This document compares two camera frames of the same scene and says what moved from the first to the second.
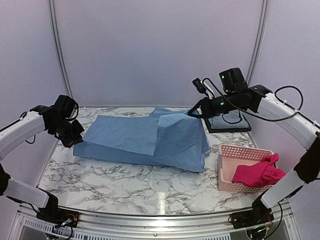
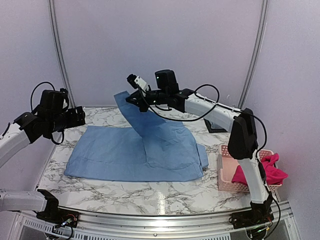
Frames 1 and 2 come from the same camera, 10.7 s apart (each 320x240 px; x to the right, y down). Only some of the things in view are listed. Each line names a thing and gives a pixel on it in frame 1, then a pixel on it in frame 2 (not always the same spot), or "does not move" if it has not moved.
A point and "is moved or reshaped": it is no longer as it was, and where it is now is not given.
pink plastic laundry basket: (229, 157) does not move
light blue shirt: (171, 137) is moved or reshaped
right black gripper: (207, 110) to (139, 102)
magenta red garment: (259, 174) does not move
